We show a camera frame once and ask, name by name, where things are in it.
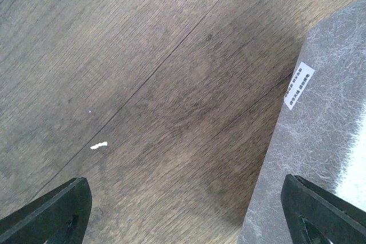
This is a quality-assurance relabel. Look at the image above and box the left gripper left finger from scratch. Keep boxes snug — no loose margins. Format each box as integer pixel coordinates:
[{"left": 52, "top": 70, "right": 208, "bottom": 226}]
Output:
[{"left": 1, "top": 177, "right": 92, "bottom": 243}]

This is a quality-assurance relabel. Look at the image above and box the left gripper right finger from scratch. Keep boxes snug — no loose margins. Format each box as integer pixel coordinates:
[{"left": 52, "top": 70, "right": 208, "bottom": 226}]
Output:
[{"left": 281, "top": 174, "right": 365, "bottom": 243}]

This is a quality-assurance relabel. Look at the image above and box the green glasses case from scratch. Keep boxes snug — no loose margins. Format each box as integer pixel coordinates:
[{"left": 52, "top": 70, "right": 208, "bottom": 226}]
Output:
[{"left": 238, "top": 0, "right": 365, "bottom": 243}]

